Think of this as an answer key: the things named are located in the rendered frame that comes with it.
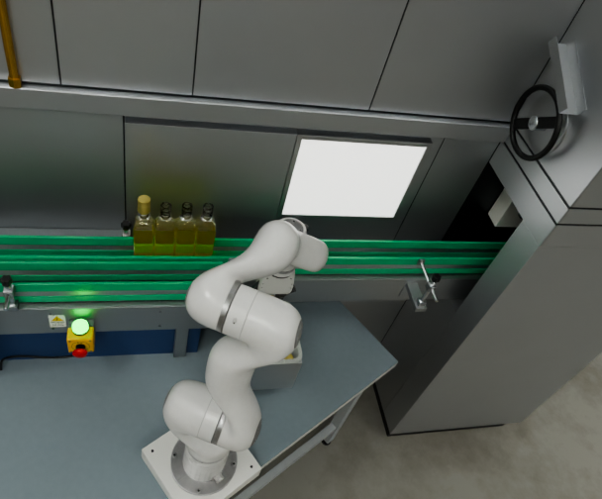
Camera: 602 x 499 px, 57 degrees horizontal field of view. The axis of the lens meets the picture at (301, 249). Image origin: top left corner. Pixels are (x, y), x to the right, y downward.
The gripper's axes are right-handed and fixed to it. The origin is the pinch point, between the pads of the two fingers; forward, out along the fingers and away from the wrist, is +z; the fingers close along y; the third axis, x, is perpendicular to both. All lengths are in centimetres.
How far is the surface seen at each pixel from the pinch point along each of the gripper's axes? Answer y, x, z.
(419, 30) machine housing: -31, -34, -72
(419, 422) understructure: -84, 3, 90
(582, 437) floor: -184, 8, 111
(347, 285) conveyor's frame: -29.5, -12.4, 9.0
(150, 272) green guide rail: 34.6, -10.8, 1.6
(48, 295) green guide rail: 62, -3, 2
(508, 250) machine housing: -73, -5, -19
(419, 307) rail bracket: -53, -2, 8
